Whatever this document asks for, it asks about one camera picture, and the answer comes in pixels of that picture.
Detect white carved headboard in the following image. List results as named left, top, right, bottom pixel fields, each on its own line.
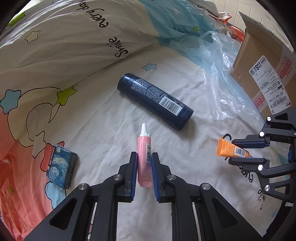
left=212, top=0, right=293, bottom=51

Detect orange white plastic wrapper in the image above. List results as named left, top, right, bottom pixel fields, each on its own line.
left=203, top=2, right=245, bottom=43

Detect clear plastic bag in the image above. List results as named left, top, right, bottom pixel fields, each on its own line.
left=199, top=31, right=263, bottom=125

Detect small orange tube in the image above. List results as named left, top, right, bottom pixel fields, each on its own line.
left=216, top=138, right=251, bottom=158

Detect dark blue bottle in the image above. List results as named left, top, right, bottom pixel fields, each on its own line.
left=117, top=73, right=194, bottom=131

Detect starry night card box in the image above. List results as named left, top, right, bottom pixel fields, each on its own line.
left=46, top=145, right=78, bottom=190

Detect brown cardboard shipping box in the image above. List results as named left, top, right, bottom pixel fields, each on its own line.
left=231, top=14, right=295, bottom=118

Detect cartoon star print duvet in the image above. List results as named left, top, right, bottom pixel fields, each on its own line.
left=1, top=1, right=281, bottom=240

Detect pink tube with white cap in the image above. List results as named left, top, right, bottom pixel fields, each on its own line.
left=137, top=123, right=152, bottom=188

